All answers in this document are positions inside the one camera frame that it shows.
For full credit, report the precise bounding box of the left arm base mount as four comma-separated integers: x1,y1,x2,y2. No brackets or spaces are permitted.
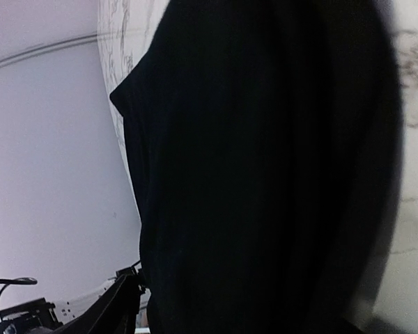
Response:
0,298,61,329

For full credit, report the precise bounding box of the aluminium front rail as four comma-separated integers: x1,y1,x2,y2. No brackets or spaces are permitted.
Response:
52,267,150,330

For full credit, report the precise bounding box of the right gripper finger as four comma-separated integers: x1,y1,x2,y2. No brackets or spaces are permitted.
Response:
55,273,144,334

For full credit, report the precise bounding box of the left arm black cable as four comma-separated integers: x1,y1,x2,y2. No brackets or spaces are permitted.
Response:
0,276,38,324

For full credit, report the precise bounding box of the black t-shirt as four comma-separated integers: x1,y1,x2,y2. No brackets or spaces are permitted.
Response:
110,1,403,333

